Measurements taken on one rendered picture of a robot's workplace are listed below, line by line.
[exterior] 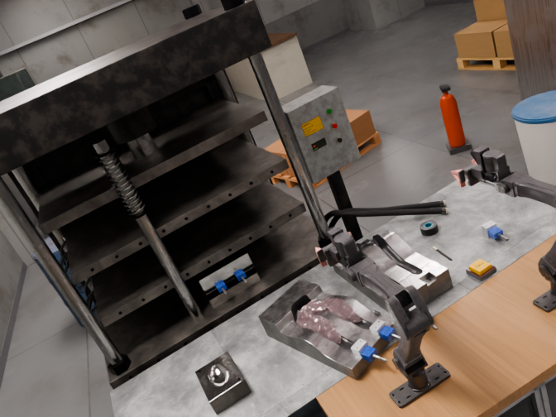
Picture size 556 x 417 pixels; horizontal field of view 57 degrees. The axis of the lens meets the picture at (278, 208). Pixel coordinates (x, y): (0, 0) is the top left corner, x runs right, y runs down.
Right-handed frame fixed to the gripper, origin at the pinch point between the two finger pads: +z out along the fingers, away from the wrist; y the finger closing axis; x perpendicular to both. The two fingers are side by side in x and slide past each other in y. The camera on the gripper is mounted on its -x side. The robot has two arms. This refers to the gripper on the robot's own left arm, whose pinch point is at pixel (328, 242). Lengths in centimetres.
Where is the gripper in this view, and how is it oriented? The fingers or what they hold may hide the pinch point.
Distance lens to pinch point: 184.7
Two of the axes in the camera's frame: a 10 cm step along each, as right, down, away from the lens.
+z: -3.4, -2.8, 9.0
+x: 3.6, 8.4, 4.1
